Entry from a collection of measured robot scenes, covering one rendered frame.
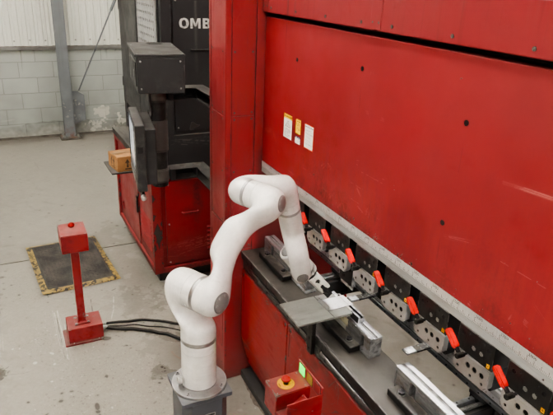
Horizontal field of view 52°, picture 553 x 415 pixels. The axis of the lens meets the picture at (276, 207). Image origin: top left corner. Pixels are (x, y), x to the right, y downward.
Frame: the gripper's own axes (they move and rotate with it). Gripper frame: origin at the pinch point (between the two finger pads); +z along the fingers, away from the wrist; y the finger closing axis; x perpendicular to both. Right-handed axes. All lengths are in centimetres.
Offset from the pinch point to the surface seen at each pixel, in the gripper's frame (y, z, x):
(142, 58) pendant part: 102, -99, -15
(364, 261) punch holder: -17.1, -13.7, -18.7
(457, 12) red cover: -49, -88, -79
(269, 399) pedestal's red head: -15, 5, 48
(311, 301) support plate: 5.1, 2.2, 7.7
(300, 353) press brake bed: 10.0, 25.5, 28.2
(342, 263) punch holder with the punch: -2.2, -7.8, -13.2
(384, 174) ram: -23, -43, -44
